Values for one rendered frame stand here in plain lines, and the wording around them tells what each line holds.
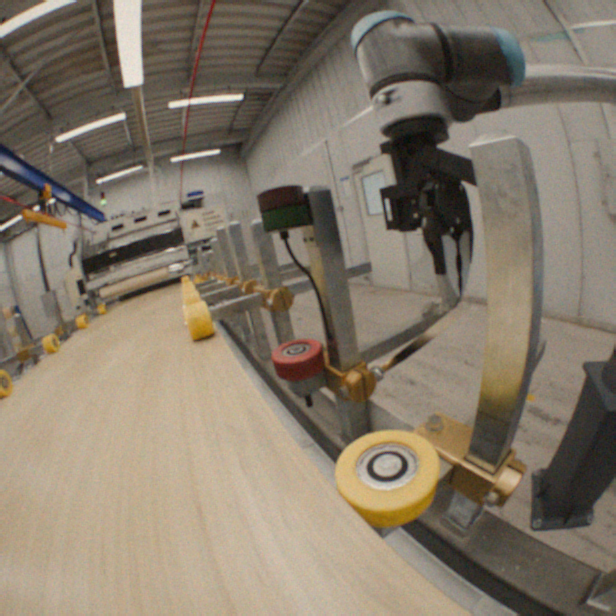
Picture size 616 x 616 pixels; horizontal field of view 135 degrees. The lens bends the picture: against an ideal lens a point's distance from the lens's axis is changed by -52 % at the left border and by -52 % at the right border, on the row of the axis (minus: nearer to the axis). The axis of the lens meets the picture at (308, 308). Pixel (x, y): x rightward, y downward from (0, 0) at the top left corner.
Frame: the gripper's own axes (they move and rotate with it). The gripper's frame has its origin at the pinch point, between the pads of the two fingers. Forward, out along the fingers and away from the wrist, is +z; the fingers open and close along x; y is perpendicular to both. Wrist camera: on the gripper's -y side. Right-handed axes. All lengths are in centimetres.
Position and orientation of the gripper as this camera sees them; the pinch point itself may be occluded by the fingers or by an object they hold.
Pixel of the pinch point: (457, 299)
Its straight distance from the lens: 32.2
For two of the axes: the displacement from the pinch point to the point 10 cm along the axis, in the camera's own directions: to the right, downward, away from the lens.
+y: -4.6, -1.6, 8.7
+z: 1.9, 9.4, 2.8
